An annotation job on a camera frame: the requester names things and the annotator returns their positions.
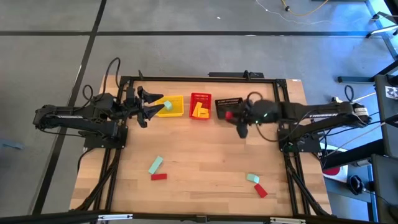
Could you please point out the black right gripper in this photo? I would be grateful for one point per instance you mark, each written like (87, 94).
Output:
(245, 118)

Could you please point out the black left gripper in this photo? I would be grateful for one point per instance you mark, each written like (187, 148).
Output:
(132, 105)

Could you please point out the small red block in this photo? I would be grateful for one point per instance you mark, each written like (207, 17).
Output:
(229, 115)

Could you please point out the small teal block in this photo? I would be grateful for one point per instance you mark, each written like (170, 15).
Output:
(168, 105)
(252, 178)

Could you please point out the long yellow block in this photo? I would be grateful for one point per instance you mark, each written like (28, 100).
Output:
(196, 109)

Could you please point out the long teal block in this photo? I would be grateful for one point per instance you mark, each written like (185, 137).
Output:
(155, 165)

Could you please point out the red rectangular block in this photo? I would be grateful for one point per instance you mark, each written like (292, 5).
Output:
(260, 190)
(159, 177)

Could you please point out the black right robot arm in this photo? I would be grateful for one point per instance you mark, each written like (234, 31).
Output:
(326, 113)

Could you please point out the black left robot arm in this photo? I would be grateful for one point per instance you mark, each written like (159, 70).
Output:
(93, 124)

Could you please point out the black plastic basket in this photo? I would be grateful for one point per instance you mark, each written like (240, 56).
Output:
(225, 105)

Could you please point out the yellow plastic basket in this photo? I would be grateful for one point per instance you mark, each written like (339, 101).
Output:
(178, 107)

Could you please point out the red plastic basket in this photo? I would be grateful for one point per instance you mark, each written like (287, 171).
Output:
(206, 99)

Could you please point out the black flat bar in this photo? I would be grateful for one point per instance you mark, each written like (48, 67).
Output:
(227, 74)

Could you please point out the white power strip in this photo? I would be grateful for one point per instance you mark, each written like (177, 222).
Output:
(336, 100)

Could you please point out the red and white object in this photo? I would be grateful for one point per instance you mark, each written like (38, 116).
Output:
(331, 171)

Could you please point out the black diagonal beam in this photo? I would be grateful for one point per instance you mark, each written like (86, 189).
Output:
(354, 154)

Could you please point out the dark steel floor bar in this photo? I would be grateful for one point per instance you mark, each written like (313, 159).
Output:
(357, 79)

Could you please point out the black headphones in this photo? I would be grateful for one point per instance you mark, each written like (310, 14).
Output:
(355, 184)

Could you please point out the blue floor tape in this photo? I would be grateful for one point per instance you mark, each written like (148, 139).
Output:
(11, 144)

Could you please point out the black cabinet with marker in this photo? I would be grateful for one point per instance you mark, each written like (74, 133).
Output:
(388, 124)

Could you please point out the black and white marker tag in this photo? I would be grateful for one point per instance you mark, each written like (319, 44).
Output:
(392, 92)

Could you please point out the plain black cabinet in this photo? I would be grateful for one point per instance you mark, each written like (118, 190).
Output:
(387, 186)

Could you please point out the silver frame bracket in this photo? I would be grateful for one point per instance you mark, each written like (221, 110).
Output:
(287, 220)
(115, 217)

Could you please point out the black frame crossbar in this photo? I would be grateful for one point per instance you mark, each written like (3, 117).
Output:
(62, 216)

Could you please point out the blue metal table frame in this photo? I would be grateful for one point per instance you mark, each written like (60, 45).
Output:
(382, 31)

